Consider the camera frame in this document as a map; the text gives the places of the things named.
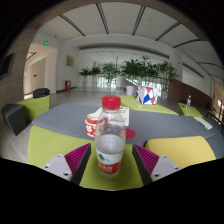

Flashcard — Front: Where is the black bag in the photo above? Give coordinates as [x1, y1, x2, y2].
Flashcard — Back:
[32, 87, 51, 99]

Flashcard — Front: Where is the red and white mug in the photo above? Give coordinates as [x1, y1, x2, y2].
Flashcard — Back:
[84, 112, 101, 138]

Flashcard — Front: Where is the small clear water bottle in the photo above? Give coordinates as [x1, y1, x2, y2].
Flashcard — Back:
[185, 95, 193, 110]

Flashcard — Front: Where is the green seat cushion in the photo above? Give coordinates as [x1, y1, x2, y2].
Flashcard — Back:
[27, 124, 144, 191]

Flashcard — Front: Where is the brown wall plaque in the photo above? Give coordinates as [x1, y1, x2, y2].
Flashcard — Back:
[66, 55, 75, 68]

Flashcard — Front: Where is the large green ottoman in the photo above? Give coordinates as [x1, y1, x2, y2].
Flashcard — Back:
[14, 94, 52, 123]

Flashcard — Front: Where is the row of green potted plants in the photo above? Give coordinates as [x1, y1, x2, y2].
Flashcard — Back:
[78, 55, 179, 93]

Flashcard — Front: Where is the small green ottoman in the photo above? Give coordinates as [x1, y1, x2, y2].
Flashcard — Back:
[177, 102, 204, 118]

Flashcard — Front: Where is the flat round red coaster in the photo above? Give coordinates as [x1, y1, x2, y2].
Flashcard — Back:
[125, 128, 137, 140]

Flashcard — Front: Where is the clear red-capped water bottle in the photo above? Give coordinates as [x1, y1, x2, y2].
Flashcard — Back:
[94, 95, 127, 177]

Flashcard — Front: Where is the dark wooden chair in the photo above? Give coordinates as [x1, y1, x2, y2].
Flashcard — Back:
[206, 99, 224, 134]

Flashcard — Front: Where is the low green table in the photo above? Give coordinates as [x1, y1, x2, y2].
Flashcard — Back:
[119, 95, 179, 116]

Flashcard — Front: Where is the white plant pot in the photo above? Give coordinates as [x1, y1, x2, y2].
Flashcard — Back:
[125, 85, 135, 96]

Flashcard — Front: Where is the dark grey armchair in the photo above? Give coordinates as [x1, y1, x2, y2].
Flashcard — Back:
[0, 103, 28, 137]

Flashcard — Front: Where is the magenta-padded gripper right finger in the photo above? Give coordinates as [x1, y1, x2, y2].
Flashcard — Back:
[132, 143, 183, 186]

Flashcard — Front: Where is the black wall screen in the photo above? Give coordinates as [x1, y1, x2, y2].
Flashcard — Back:
[0, 53, 15, 80]

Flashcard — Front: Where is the white yellow pamphlet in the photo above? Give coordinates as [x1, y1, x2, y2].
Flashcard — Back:
[193, 116, 213, 131]

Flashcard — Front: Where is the white red blue geometric box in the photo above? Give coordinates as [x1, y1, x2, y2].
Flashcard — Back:
[135, 85, 159, 106]

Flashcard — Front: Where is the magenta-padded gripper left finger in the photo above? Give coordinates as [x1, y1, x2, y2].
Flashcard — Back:
[41, 143, 92, 186]

